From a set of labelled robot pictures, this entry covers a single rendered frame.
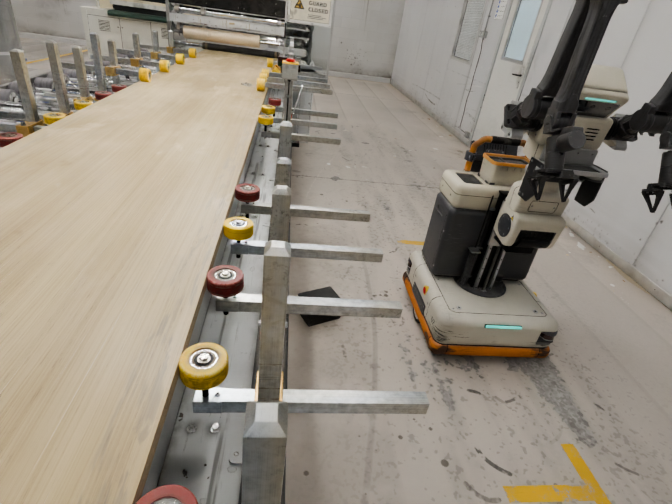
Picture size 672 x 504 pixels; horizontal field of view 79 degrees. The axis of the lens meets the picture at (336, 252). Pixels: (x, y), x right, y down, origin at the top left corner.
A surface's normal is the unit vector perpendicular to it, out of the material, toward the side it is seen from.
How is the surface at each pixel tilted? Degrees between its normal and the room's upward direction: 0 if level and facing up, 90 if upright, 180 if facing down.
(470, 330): 90
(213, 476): 0
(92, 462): 0
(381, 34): 90
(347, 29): 90
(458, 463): 0
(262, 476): 90
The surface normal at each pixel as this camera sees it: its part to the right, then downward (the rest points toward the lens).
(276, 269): 0.09, 0.51
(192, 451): 0.12, -0.85
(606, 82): 0.15, -0.29
